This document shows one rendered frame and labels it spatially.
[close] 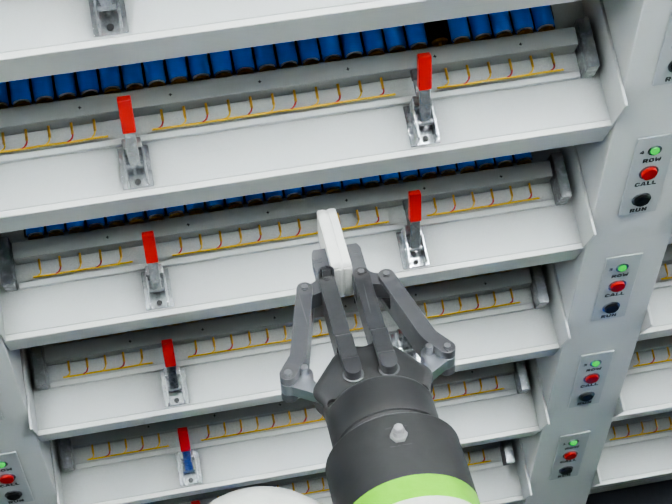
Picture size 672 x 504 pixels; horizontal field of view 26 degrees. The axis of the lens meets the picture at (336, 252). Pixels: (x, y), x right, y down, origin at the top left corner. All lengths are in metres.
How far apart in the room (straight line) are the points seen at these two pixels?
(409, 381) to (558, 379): 0.80
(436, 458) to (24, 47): 0.48
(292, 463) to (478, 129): 0.62
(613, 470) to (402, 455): 1.18
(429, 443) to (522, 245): 0.63
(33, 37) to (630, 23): 0.51
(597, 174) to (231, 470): 0.64
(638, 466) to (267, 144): 0.93
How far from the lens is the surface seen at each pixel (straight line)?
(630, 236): 1.56
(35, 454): 1.70
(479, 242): 1.53
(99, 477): 1.84
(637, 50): 1.32
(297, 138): 1.34
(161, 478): 1.83
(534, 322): 1.71
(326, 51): 1.36
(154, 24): 1.19
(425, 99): 1.32
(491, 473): 2.05
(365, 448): 0.93
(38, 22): 1.19
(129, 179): 1.33
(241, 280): 1.49
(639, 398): 1.91
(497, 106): 1.38
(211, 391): 1.66
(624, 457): 2.09
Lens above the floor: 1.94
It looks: 54 degrees down
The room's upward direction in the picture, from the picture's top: straight up
